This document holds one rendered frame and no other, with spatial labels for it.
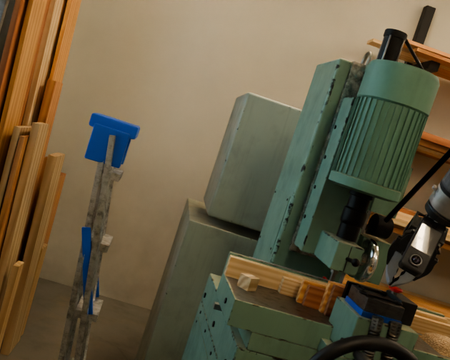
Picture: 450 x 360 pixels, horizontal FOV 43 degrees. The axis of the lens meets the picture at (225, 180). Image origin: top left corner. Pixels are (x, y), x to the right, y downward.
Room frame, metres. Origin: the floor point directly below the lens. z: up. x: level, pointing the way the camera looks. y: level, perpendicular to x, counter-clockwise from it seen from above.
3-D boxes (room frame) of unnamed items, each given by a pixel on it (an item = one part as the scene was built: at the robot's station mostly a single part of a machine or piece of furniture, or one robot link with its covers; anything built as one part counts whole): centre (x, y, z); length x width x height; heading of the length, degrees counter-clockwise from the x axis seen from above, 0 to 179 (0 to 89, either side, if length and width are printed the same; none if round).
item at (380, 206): (1.63, -0.44, 1.22); 0.09 x 0.08 x 0.15; 9
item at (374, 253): (1.54, -0.43, 1.02); 0.12 x 0.03 x 0.12; 9
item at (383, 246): (1.60, -0.45, 1.02); 0.09 x 0.07 x 0.12; 99
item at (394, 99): (1.39, -0.33, 1.35); 0.18 x 0.18 x 0.31
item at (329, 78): (1.68, -0.28, 1.16); 0.22 x 0.22 x 0.72; 9
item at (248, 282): (1.31, -0.13, 0.92); 0.03 x 0.03 x 0.03; 51
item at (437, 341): (1.35, -0.63, 0.91); 0.12 x 0.09 x 0.03; 9
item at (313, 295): (1.35, -0.39, 0.92); 0.25 x 0.02 x 0.05; 99
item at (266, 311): (1.29, -0.39, 0.87); 0.61 x 0.30 x 0.06; 99
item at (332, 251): (1.41, -0.33, 1.03); 0.14 x 0.07 x 0.09; 9
